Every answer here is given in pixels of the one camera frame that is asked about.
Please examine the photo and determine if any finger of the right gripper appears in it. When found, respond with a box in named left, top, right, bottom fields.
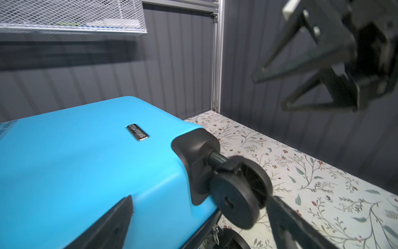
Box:
left=251, top=6, right=354, bottom=84
left=281, top=68, right=357, bottom=112

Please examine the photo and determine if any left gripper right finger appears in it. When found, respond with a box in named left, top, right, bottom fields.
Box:
left=266, top=196, right=336, bottom=249

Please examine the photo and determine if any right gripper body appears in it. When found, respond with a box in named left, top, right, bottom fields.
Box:
left=345, top=1, right=398, bottom=110

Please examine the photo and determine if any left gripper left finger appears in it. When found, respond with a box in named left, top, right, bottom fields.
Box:
left=66, top=196, right=134, bottom=249

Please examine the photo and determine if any blue hardshell suitcase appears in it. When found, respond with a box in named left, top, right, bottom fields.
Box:
left=1, top=96, right=273, bottom=249

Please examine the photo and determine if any white wire mesh basket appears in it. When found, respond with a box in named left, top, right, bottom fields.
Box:
left=1, top=0, right=147, bottom=35

